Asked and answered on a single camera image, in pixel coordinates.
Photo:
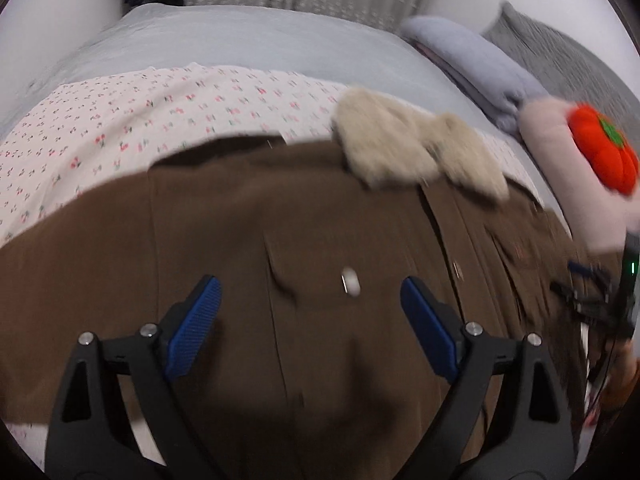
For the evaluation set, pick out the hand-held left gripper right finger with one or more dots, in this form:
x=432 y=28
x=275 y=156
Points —
x=425 y=320

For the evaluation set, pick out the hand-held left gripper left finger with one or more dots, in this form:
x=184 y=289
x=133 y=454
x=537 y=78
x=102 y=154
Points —
x=197 y=320

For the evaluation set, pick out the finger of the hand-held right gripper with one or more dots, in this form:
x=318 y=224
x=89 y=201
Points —
x=582 y=268
x=595 y=310

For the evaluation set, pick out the brown coat with fur collar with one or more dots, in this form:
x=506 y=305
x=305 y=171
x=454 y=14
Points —
x=300 y=200

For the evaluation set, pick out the person's right forearm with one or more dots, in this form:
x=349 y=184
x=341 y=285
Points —
x=622 y=375

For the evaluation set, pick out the pink plush cushion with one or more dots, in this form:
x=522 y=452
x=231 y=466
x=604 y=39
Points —
x=565 y=170

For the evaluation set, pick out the red tomato plush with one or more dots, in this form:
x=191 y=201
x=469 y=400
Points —
x=600 y=150

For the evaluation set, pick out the grey textured pillow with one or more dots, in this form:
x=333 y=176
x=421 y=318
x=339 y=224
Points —
x=560 y=50

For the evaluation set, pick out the white floral bed sheet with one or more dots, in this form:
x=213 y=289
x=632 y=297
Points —
x=125 y=110

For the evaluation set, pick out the folded lavender blanket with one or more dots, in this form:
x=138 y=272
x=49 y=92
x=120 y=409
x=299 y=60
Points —
x=475 y=65

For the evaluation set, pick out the pale grey-blue bed cover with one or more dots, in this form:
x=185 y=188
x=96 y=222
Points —
x=250 y=35

